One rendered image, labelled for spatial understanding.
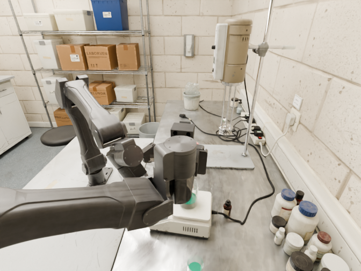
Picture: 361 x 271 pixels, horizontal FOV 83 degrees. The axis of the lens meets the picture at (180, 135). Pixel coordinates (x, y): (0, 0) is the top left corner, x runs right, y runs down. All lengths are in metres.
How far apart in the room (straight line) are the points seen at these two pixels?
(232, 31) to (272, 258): 0.75
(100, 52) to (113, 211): 2.53
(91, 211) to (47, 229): 0.05
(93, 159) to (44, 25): 2.36
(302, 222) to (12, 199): 0.68
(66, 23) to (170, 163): 2.62
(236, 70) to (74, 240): 0.82
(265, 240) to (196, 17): 2.57
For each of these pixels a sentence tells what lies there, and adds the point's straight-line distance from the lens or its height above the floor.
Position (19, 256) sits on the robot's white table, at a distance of 0.85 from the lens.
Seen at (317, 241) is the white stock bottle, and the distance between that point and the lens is 0.75.
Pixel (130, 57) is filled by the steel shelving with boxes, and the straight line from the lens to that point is 2.67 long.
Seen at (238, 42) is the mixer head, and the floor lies 1.44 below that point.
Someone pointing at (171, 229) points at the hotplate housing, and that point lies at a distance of 0.72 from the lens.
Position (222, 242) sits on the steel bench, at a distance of 0.73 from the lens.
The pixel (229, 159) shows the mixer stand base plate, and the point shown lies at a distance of 1.05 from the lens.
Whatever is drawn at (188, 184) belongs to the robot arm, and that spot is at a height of 1.24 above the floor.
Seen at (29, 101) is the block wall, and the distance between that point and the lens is 3.97.
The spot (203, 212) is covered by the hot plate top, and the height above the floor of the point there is 0.99.
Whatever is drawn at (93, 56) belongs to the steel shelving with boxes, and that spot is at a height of 1.15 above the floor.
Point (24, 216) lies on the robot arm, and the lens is 0.31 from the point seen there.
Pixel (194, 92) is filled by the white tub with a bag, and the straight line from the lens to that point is 1.57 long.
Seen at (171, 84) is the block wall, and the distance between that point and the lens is 3.01.
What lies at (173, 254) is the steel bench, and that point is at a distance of 0.70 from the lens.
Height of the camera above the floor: 1.50
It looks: 29 degrees down
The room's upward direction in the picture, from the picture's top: straight up
